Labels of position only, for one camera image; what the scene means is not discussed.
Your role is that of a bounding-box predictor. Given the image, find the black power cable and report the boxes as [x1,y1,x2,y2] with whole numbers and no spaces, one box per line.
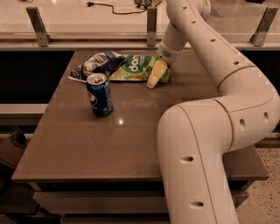
[86,0,162,16]

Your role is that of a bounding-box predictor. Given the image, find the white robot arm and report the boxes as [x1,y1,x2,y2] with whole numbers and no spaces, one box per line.
[157,0,280,224]

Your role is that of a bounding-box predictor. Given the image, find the right metal railing bracket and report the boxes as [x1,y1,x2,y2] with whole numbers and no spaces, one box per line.
[250,7,278,46]

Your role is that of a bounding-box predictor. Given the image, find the middle metal railing bracket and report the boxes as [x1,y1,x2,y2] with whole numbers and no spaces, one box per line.
[147,7,158,47]

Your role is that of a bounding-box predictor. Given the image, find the grey table base drawers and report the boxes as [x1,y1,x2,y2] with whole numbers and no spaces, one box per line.
[29,175,252,224]

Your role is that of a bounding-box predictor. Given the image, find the blue Pepsi soda can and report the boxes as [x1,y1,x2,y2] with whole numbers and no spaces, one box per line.
[86,73,113,116]

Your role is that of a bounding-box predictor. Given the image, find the dark object at left floor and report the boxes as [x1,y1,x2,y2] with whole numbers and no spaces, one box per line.
[0,131,27,169]

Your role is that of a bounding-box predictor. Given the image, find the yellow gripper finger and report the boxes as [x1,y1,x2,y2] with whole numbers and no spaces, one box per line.
[146,59,167,88]

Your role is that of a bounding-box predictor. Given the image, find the green rice chip bag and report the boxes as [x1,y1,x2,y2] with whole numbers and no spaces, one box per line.
[109,54,158,81]

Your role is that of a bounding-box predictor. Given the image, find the metal railing bracket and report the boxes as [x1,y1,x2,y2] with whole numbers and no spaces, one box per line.
[26,7,52,47]
[250,7,278,46]
[147,7,158,47]

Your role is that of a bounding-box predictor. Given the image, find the left metal railing bracket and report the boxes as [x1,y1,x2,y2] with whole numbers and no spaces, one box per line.
[26,7,52,47]

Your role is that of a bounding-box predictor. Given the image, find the blue crumpled chip bag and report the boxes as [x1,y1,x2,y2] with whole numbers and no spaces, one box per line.
[68,52,125,83]

